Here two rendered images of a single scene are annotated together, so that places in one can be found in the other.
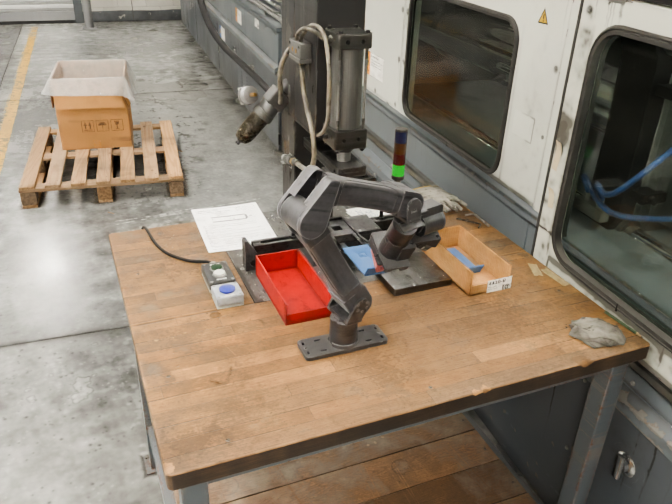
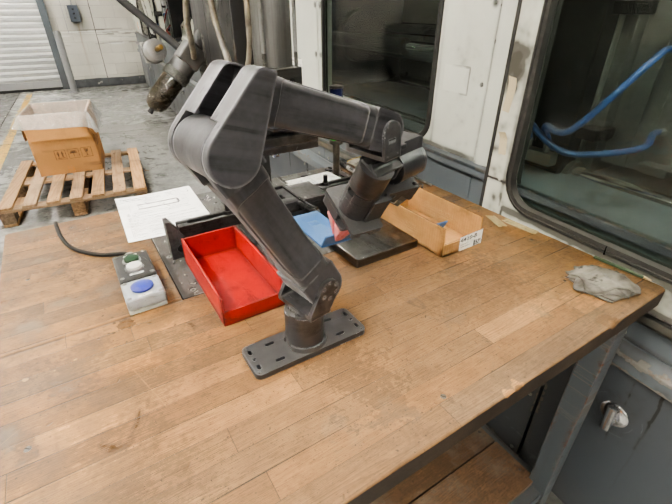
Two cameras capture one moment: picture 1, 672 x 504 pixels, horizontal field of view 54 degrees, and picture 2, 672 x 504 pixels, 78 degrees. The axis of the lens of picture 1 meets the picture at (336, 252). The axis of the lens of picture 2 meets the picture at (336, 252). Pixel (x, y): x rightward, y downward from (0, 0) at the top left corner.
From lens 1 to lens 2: 0.82 m
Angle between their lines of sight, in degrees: 8
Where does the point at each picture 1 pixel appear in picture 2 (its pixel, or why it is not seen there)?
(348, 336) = (313, 334)
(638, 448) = (633, 399)
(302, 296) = (245, 282)
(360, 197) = (313, 113)
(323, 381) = (286, 413)
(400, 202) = (373, 125)
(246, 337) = (168, 353)
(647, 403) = (645, 351)
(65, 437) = not seen: hidden behind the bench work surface
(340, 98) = (263, 21)
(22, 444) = not seen: outside the picture
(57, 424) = not seen: hidden behind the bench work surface
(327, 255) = (269, 218)
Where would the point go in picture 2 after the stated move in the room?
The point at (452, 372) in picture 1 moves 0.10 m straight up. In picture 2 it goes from (463, 365) to (474, 315)
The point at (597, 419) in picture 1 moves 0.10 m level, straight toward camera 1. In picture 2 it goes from (596, 377) to (605, 413)
